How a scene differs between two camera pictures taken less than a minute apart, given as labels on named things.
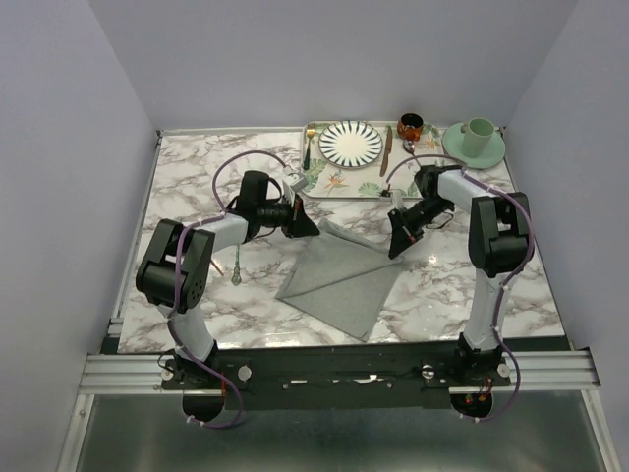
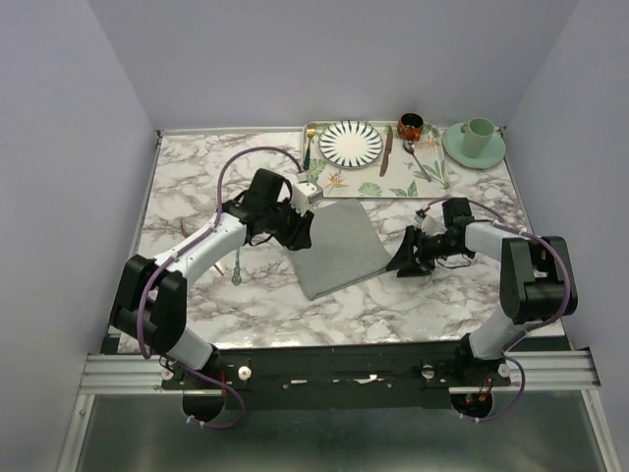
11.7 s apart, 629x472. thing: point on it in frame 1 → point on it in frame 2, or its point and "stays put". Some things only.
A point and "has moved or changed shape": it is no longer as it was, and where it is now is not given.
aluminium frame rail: x=142 y=373 stays put
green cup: x=477 y=135 stays put
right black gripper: x=404 y=234 → x=405 y=258
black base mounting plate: x=338 y=375 stays put
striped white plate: x=350 y=144 stays put
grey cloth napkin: x=339 y=280 has moved or changed shape
